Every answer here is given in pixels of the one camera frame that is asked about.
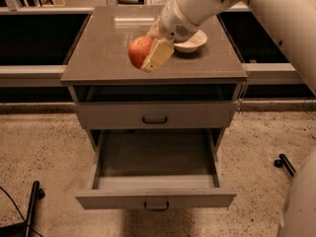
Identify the grey drawer cabinet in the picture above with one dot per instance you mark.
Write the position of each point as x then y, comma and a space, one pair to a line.
190, 90

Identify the red apple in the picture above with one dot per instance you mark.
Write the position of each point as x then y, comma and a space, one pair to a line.
138, 50

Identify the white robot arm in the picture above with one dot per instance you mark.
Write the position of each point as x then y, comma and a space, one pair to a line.
292, 26

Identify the closed grey upper drawer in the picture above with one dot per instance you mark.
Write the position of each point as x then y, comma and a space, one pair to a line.
155, 115

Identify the open grey lower drawer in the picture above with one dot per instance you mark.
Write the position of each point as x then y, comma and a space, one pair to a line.
155, 170

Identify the black base leg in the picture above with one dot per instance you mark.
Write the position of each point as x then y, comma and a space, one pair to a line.
282, 161
26, 227

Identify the black right base leg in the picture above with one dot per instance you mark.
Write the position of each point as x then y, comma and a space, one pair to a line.
282, 161

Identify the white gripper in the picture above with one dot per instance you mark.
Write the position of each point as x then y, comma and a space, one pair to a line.
172, 21

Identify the white paper bowl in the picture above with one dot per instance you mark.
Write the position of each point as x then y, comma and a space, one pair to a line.
192, 44

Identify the black left base leg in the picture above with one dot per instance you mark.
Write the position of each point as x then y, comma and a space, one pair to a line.
26, 227

